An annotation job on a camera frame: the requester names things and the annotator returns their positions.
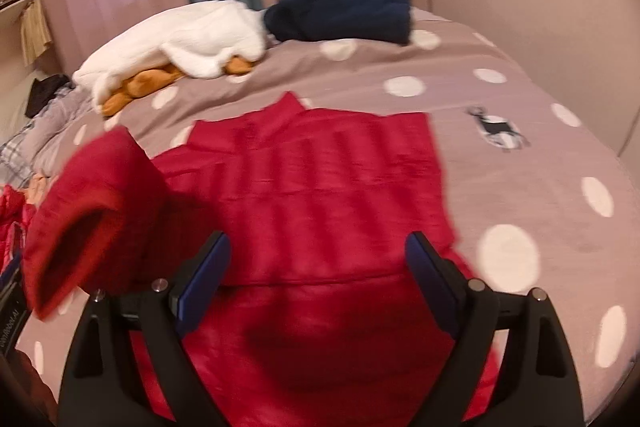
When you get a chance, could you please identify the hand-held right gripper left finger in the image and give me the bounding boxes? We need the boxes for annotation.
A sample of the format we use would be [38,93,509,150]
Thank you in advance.
[57,231,232,427]

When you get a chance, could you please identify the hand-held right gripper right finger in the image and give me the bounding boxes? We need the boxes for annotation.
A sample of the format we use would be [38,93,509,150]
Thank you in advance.
[405,231,586,427]

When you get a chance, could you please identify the red puffer jacket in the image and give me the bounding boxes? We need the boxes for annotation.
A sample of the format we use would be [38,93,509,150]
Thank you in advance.
[22,92,501,427]

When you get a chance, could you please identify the red patterned cloth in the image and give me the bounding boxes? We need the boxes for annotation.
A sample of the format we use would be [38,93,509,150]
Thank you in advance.
[0,186,37,270]

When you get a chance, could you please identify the polka dot bed sheet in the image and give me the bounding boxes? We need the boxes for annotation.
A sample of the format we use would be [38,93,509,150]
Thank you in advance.
[15,7,640,427]

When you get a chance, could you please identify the orange plush garment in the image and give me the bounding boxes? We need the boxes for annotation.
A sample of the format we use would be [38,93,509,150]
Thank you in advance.
[101,57,255,118]

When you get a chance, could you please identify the black cloth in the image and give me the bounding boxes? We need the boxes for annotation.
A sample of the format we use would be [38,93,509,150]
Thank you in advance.
[26,74,72,118]

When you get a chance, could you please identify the white fleece blanket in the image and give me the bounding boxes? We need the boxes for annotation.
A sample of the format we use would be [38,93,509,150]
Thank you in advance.
[72,0,268,112]

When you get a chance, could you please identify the beige hanging cloth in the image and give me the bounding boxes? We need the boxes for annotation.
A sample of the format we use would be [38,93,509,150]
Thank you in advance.
[20,0,54,64]

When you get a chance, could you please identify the navy blue garment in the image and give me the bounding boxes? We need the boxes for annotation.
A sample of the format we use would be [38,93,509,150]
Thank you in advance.
[263,0,413,46]

